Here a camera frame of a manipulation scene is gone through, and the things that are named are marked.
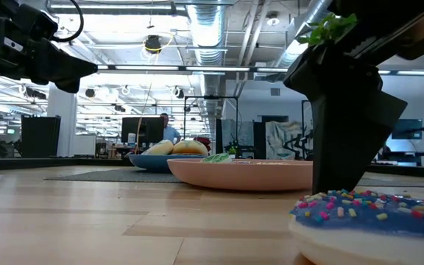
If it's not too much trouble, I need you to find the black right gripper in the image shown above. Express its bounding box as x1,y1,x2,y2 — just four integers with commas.
284,0,424,194

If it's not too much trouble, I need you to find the small green donut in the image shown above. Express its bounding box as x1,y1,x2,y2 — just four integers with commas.
199,152,233,164

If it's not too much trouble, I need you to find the small dark blue sprinkled donut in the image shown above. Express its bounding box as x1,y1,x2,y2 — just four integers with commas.
288,188,424,265

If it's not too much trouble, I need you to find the large mint green donut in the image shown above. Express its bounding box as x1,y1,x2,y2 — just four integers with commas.
170,139,210,157

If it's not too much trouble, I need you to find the white column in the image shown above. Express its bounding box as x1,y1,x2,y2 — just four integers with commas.
46,83,78,155

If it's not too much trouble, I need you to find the white cloth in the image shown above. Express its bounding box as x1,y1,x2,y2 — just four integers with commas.
265,120,313,161

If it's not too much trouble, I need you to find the green leafy plant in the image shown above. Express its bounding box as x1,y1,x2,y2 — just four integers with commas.
299,13,359,48

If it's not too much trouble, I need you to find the black ceiling dome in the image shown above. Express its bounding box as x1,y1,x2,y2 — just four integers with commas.
144,35,163,54

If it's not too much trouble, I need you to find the monitor with blue screen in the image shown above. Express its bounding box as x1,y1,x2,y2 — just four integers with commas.
391,118,424,141

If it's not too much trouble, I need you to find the black computer monitor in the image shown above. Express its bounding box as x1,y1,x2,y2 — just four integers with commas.
121,116,166,145

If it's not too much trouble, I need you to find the black background robot stand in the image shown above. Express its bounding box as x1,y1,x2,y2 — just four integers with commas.
375,124,424,167

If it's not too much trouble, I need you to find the pink plate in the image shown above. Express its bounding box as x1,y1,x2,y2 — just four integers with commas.
166,158,314,192

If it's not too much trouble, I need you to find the person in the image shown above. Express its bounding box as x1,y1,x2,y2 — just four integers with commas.
158,112,183,145

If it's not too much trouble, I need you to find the grey woven placemat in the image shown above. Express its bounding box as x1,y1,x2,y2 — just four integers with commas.
44,167,424,188

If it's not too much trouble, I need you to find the blue plate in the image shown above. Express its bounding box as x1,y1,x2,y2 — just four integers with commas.
127,153,208,174

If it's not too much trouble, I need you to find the red chair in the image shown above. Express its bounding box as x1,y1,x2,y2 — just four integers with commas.
194,136,212,152

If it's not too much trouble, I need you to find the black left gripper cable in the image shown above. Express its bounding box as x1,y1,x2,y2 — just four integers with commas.
51,0,85,43

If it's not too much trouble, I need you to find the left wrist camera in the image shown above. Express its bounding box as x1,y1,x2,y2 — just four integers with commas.
2,35,24,53

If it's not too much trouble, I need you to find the black background rig frame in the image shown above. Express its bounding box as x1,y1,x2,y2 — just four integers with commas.
183,94,240,159

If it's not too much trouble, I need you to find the silver ceiling duct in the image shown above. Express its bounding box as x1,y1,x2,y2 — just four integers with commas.
185,3,227,67

